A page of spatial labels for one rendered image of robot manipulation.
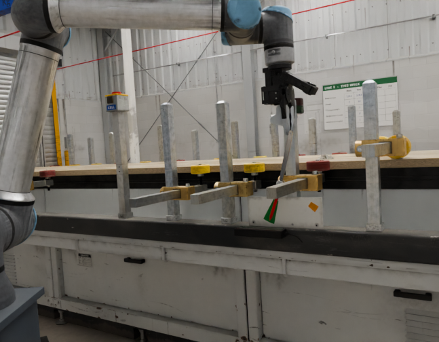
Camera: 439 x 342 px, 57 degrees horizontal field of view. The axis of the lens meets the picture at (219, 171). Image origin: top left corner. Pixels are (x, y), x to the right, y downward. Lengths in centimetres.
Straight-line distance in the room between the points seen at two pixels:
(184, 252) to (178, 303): 45
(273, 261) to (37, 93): 92
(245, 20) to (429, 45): 757
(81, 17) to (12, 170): 48
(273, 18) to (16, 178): 88
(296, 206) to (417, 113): 718
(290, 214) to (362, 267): 27
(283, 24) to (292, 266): 77
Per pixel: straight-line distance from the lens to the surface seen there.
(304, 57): 896
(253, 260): 148
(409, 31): 863
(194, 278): 193
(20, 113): 130
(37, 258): 274
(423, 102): 842
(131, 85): 305
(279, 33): 127
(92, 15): 116
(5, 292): 122
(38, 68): 130
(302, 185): 127
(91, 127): 1142
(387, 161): 146
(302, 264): 141
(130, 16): 114
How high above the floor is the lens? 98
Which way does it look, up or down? 3 degrees down
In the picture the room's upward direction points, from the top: 3 degrees counter-clockwise
